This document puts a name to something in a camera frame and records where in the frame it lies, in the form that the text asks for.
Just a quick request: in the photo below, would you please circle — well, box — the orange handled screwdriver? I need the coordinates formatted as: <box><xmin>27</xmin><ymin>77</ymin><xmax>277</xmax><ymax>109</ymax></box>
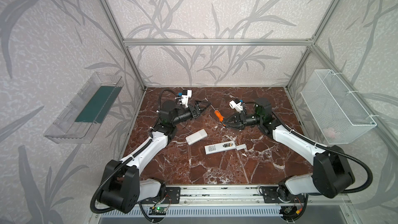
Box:
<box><xmin>212</xmin><ymin>106</ymin><xmax>225</xmax><ymax>125</ymax></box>

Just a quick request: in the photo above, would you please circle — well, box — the white battery cover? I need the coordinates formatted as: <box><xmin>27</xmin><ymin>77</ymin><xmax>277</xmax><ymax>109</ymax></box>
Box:
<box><xmin>236</xmin><ymin>144</ymin><xmax>247</xmax><ymax>150</ymax></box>

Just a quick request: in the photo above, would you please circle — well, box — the long white remote control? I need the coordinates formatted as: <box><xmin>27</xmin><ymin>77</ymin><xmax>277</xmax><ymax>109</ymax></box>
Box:
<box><xmin>205</xmin><ymin>142</ymin><xmax>236</xmax><ymax>155</ymax></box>

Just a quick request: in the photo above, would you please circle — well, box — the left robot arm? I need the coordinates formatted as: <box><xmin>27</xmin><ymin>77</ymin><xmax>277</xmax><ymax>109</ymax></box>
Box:
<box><xmin>90</xmin><ymin>101</ymin><xmax>211</xmax><ymax>214</ymax></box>

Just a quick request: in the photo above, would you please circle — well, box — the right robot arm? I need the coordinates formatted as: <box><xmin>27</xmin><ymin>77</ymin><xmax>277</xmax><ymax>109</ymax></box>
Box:
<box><xmin>221</xmin><ymin>98</ymin><xmax>373</xmax><ymax>202</ymax></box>

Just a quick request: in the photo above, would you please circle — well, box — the short white remote control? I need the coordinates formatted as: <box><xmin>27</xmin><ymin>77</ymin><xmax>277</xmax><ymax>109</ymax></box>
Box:
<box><xmin>186</xmin><ymin>129</ymin><xmax>208</xmax><ymax>145</ymax></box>

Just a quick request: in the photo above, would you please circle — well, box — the pink object in basket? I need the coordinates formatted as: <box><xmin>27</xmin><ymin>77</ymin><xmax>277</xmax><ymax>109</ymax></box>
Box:
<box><xmin>323</xmin><ymin>128</ymin><xmax>340</xmax><ymax>140</ymax></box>

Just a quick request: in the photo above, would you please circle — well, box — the right connector wiring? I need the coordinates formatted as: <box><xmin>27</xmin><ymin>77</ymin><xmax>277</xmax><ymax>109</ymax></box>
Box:
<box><xmin>279</xmin><ymin>204</ymin><xmax>304</xmax><ymax>219</ymax></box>

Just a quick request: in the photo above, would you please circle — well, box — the left circuit board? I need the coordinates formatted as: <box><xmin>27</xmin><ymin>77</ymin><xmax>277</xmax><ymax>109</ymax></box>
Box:
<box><xmin>148</xmin><ymin>206</ymin><xmax>169</xmax><ymax>216</ymax></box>

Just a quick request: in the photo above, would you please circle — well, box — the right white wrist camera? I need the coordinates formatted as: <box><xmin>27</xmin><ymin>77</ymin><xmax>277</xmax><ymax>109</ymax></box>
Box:
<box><xmin>229</xmin><ymin>99</ymin><xmax>244</xmax><ymax>113</ymax></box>

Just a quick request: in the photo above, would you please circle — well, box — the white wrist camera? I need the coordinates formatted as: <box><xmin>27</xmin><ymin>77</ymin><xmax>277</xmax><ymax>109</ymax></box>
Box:
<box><xmin>229</xmin><ymin>99</ymin><xmax>244</xmax><ymax>113</ymax></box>
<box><xmin>176</xmin><ymin>89</ymin><xmax>192</xmax><ymax>108</ymax></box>

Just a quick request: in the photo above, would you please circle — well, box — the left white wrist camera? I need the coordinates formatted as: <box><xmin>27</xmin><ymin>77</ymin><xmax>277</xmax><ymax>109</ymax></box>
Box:
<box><xmin>176</xmin><ymin>89</ymin><xmax>192</xmax><ymax>108</ymax></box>

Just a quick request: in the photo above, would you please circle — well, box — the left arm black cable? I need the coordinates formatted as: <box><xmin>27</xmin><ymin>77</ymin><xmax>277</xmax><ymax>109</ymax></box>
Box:
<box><xmin>157</xmin><ymin>89</ymin><xmax>179</xmax><ymax>122</ymax></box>

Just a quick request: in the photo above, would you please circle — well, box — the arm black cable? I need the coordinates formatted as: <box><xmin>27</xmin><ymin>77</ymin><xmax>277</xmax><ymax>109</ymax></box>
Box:
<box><xmin>157</xmin><ymin>89</ymin><xmax>179</xmax><ymax>122</ymax></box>
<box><xmin>273</xmin><ymin>111</ymin><xmax>374</xmax><ymax>194</ymax></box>

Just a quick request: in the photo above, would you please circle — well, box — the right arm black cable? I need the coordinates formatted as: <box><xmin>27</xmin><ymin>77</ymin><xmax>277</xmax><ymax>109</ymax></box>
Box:
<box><xmin>273</xmin><ymin>111</ymin><xmax>374</xmax><ymax>194</ymax></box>

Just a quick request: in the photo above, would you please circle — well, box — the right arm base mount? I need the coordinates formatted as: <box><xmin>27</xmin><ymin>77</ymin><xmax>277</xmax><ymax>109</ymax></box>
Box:
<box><xmin>259</xmin><ymin>186</ymin><xmax>305</xmax><ymax>203</ymax></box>

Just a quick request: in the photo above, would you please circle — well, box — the aluminium frame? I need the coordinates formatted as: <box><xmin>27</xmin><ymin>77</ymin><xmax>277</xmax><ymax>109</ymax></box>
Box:
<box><xmin>103</xmin><ymin>0</ymin><xmax>398</xmax><ymax>224</ymax></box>

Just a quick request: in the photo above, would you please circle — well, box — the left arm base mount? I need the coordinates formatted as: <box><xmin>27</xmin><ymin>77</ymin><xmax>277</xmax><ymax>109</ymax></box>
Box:
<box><xmin>141</xmin><ymin>186</ymin><xmax>181</xmax><ymax>205</ymax></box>

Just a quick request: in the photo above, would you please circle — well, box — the white wire mesh basket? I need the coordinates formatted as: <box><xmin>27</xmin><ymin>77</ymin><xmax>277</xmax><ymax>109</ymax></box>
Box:
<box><xmin>301</xmin><ymin>69</ymin><xmax>377</xmax><ymax>146</ymax></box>

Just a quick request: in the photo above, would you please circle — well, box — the clear plastic wall bin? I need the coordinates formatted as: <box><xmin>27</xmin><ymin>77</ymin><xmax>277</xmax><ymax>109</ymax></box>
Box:
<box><xmin>44</xmin><ymin>72</ymin><xmax>124</xmax><ymax>144</ymax></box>

